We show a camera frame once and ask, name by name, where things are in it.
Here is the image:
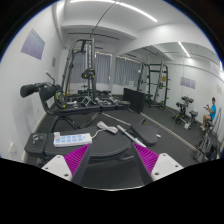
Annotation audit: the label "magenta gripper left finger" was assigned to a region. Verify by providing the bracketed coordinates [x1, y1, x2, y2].
[41, 142, 93, 185]

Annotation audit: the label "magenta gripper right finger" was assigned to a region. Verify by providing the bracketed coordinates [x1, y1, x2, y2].
[131, 142, 183, 185]

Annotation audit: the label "white charger plug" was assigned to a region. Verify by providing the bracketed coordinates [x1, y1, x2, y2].
[54, 132, 61, 140]

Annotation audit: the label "white power strip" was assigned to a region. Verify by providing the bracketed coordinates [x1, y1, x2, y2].
[53, 133, 92, 147]

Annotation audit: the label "black flat bench pad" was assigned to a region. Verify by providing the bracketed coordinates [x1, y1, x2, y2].
[130, 123, 157, 146]

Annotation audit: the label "silver barbell bar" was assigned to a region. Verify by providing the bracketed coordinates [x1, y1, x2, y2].
[102, 113, 131, 126]

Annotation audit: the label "silver keys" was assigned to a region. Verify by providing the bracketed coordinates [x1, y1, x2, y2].
[33, 134, 43, 144]

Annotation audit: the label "black box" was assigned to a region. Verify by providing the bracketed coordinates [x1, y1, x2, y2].
[123, 88, 145, 113]

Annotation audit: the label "black leg curl machine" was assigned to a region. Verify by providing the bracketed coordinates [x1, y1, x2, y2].
[19, 71, 81, 133]

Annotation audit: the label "right window curtain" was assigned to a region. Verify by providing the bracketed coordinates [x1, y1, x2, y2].
[114, 57, 141, 87]

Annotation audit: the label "window curtain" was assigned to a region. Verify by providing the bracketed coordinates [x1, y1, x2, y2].
[114, 57, 141, 87]
[70, 52, 112, 85]

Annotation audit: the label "left window curtain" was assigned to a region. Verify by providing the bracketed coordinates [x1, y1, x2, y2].
[70, 52, 112, 85]

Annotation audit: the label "ceiling light strip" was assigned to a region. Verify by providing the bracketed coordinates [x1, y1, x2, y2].
[69, 0, 159, 24]

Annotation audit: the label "white coiled cable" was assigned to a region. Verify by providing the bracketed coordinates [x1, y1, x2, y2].
[90, 120, 119, 139]

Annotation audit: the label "wall mirror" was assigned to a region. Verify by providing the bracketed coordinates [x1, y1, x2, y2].
[125, 41, 224, 158]

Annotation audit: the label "cable machine rack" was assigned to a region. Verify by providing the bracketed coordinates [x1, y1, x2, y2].
[61, 38, 97, 101]

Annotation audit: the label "wall poster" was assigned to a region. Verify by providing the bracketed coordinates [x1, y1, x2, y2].
[21, 29, 45, 60]

